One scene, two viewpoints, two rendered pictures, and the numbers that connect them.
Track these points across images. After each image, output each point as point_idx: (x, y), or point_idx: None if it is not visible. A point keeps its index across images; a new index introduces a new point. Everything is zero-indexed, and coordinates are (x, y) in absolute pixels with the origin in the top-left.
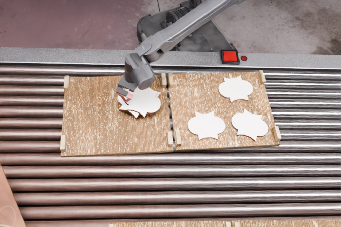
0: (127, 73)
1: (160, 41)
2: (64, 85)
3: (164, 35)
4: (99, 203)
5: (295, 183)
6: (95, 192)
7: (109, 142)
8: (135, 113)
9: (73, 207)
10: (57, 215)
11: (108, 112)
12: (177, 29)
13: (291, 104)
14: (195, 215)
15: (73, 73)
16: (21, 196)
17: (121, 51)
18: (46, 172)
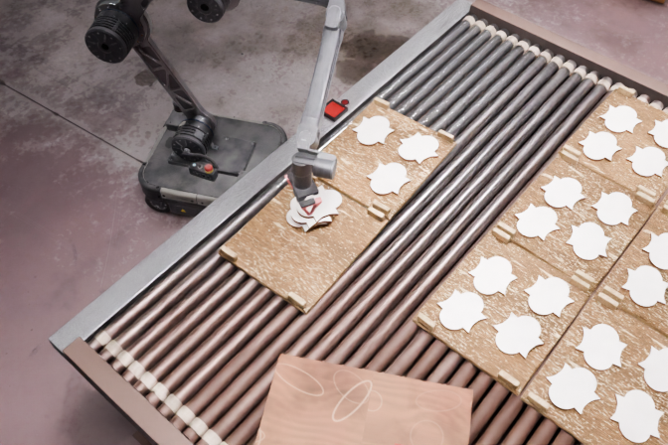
0: (303, 178)
1: (313, 121)
2: (231, 255)
3: (311, 114)
4: (383, 317)
5: (498, 161)
6: (369, 312)
7: (331, 263)
8: (327, 219)
9: (370, 339)
10: (365, 358)
11: (297, 243)
12: (317, 99)
13: (425, 106)
14: (461, 251)
15: (217, 244)
16: None
17: (235, 187)
18: (310, 338)
